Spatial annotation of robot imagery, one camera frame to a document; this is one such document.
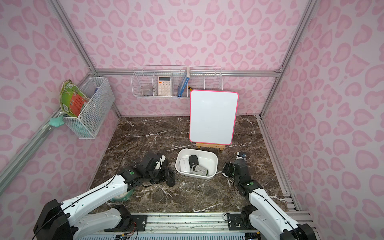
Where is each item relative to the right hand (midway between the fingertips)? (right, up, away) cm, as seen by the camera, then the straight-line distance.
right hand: (230, 163), depth 87 cm
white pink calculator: (-40, +47, +8) cm, 62 cm away
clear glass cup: (-51, +43, +10) cm, 68 cm away
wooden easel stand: (-10, +9, +11) cm, 17 cm away
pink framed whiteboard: (-10, +28, +2) cm, 29 cm away
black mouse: (-22, 0, +5) cm, 22 cm away
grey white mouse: (-18, -4, +1) cm, 19 cm away
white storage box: (-12, +1, +7) cm, 14 cm away
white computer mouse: (-26, -2, +3) cm, 27 cm away
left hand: (-31, -3, -8) cm, 32 cm away
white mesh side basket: (-72, +22, -15) cm, 76 cm away
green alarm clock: (-57, -16, -8) cm, 60 cm away
